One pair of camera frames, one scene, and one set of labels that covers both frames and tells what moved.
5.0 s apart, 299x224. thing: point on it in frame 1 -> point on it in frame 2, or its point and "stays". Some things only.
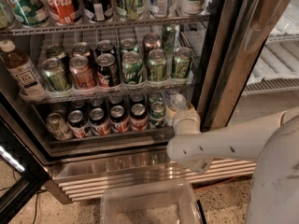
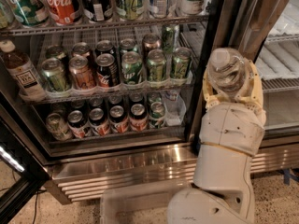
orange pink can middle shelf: [82, 75] stays
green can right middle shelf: [181, 62] stays
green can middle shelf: [157, 64] stays
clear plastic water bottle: [178, 101] -> [226, 70]
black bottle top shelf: [97, 5] stays
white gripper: [186, 117] -> [232, 126]
